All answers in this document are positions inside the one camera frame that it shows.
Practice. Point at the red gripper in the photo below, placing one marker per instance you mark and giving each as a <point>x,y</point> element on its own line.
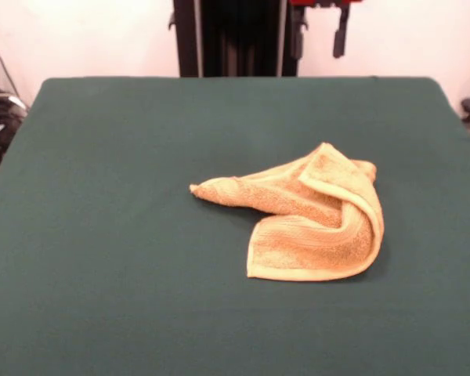
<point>325,2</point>

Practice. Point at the orange terry towel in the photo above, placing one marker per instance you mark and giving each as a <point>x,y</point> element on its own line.
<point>297,219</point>

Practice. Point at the dark green table cloth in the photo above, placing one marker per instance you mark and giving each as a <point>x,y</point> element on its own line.
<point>102,235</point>

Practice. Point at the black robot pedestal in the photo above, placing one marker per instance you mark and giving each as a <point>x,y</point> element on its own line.
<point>239,39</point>

